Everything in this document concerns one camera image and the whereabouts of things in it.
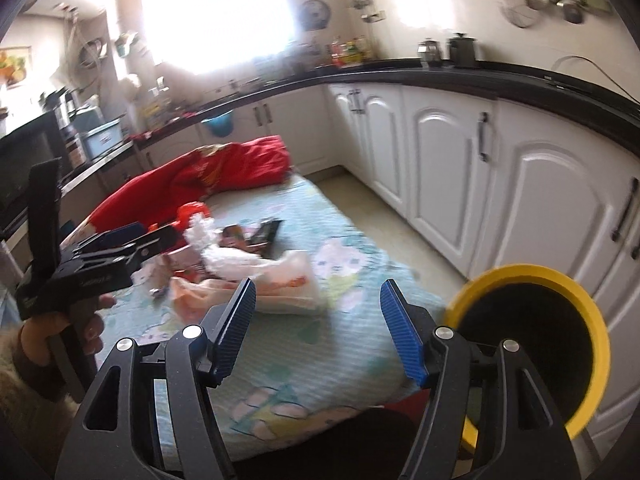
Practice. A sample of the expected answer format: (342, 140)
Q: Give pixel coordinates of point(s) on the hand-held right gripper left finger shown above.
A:
(234, 327)

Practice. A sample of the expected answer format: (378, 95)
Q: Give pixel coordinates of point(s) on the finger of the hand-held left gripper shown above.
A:
(150, 246)
(125, 232)

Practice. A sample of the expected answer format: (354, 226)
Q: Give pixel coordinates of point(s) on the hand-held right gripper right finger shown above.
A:
(402, 335)

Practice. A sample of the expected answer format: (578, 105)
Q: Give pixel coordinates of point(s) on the white tissue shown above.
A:
(225, 260)

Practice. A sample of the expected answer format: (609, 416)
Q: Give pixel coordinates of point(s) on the white plastic bag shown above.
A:
(295, 280)

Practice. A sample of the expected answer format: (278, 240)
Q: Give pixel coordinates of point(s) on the brown chocolate bar wrapper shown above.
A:
(235, 236)

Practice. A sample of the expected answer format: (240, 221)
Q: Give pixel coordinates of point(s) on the yellow rimmed black trash bin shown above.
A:
(540, 330)

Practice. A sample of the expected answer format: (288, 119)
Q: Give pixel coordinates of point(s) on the person's left forearm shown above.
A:
(30, 400)

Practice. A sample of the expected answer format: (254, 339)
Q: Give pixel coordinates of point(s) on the person's left hand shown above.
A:
(94, 332)

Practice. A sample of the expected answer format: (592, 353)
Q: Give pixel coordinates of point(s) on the pink white packet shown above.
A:
(181, 261)

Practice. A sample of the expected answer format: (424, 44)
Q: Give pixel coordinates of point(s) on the red white candy wrapper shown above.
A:
(189, 211)

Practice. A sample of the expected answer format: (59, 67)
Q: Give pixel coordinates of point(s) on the cartoon cat printed bed sheet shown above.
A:
(320, 345)

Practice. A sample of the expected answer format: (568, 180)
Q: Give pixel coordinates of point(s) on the light blue plastic crate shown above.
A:
(102, 136)

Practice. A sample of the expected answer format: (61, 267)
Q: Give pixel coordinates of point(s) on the black green snack wrapper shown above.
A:
(268, 234)

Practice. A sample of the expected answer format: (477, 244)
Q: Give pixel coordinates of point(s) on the red blanket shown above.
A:
(225, 165)

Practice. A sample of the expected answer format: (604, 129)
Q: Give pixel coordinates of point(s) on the black microwave oven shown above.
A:
(25, 160)

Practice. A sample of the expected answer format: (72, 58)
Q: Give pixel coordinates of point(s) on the blue plastic basin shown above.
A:
(217, 124)

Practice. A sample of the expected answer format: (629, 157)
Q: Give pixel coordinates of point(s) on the white kitchen cabinet row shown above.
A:
(440, 160)

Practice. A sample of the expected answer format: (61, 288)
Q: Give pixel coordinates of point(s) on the bright kitchen window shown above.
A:
(215, 10)

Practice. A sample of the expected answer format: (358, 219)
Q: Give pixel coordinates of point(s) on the black kitchen countertop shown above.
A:
(450, 77)

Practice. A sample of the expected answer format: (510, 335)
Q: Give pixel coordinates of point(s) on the cluster of condiment bottles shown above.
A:
(350, 52)

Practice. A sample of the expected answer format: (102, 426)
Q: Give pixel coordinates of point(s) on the steel kettle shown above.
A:
(430, 53)

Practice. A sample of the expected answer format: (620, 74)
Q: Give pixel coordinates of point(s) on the dark lidded pot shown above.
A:
(462, 50)

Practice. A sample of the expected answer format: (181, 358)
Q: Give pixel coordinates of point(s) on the fruit wall poster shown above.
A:
(12, 66)

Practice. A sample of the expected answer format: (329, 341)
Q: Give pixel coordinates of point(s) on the white wall outlet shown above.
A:
(375, 16)

